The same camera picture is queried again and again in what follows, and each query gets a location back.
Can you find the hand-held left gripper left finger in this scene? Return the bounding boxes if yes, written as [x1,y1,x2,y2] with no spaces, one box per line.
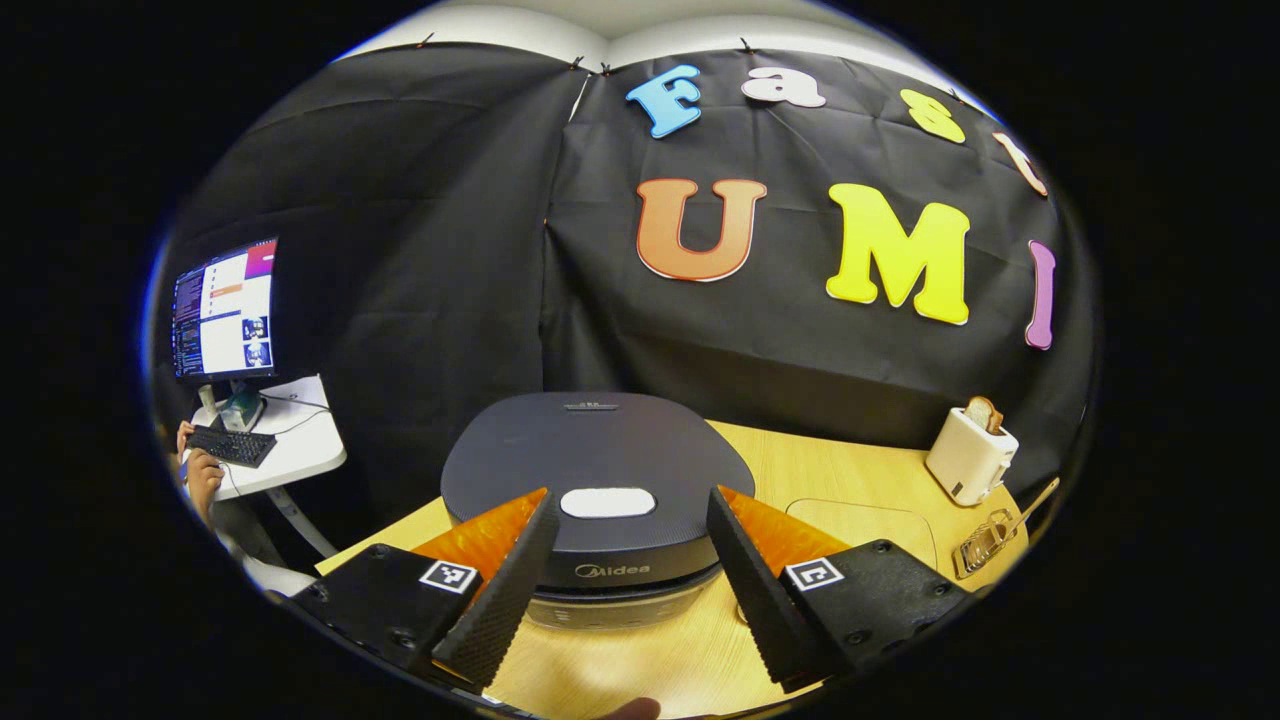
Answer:
[290,488,561,691]

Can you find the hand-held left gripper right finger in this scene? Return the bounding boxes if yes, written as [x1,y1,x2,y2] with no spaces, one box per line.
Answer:
[706,485,971,693]

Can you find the black silver rice cooker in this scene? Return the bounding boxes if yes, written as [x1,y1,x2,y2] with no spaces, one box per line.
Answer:
[440,392,757,631]

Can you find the wire mesh chopstick holder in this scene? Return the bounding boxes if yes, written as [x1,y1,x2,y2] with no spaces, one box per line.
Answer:
[950,508,1016,581]

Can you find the wooden spoon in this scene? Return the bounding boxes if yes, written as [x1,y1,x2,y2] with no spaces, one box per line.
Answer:
[985,477,1061,546]

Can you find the clear plastic rice container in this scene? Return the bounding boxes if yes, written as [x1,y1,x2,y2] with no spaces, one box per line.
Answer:
[735,497,939,626]

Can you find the white toaster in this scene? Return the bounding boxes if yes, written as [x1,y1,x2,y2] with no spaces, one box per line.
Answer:
[925,405,1020,507]

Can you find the white side table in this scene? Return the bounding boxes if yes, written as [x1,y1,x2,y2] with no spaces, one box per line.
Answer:
[185,375,348,559]

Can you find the black keyboard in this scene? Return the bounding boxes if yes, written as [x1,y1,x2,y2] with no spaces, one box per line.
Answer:
[185,425,278,469]

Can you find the green box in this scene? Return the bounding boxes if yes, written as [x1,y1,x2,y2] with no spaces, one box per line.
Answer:
[222,390,266,433]

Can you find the computer monitor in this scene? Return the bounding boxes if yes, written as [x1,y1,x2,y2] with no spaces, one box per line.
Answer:
[172,237,279,383]

